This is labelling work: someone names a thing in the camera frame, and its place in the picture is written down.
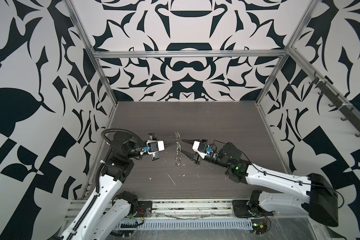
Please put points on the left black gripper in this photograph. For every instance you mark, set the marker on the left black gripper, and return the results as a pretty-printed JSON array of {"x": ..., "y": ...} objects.
[{"x": 151, "y": 136}]

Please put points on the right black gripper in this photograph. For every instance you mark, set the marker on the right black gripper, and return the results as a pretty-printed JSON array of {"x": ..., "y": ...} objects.
[{"x": 195, "y": 157}]

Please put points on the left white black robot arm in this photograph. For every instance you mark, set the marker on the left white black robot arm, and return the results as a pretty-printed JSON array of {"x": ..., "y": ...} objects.
[{"x": 106, "y": 207}]

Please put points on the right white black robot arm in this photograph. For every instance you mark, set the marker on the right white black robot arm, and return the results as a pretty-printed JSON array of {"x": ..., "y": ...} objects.
[{"x": 319, "y": 198}]

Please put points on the small green circuit board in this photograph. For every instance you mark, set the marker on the small green circuit board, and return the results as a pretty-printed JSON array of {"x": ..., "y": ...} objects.
[{"x": 259, "y": 227}]

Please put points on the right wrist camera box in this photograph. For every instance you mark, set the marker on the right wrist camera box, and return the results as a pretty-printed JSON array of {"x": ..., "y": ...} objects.
[{"x": 202, "y": 148}]

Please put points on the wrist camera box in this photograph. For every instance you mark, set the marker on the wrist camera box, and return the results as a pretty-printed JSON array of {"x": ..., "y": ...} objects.
[
  {"x": 202, "y": 148},
  {"x": 155, "y": 146}
]

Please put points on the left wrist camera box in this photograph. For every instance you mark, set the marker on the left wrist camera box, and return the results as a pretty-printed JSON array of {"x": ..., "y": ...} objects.
[{"x": 155, "y": 146}]

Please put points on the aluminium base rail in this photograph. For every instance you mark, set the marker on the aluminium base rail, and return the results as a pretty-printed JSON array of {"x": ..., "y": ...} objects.
[{"x": 278, "y": 204}]

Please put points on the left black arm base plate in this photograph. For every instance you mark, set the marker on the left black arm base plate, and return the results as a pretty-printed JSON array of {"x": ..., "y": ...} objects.
[{"x": 142, "y": 209}]

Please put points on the white slotted cable duct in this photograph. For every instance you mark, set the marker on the white slotted cable duct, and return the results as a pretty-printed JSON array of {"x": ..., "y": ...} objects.
[{"x": 194, "y": 224}]

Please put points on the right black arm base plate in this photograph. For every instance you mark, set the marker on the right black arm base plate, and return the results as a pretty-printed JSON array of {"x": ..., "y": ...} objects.
[{"x": 249, "y": 209}]

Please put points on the black wall hook rail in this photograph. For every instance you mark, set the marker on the black wall hook rail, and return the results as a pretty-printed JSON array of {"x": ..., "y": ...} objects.
[{"x": 337, "y": 101}]

